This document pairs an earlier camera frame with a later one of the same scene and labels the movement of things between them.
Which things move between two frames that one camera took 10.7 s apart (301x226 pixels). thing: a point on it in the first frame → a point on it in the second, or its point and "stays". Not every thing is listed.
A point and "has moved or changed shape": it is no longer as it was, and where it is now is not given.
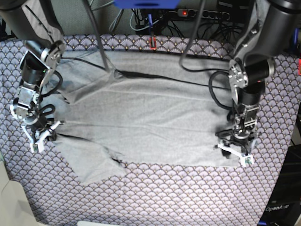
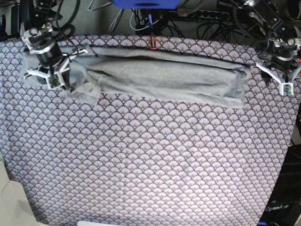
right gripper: [239, 140] → [290, 72]
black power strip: [208, 14] stays
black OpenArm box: [284, 207] stays
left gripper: [36, 131] → [59, 71]
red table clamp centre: [154, 48] stays
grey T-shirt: [119, 110] has moved or changed shape
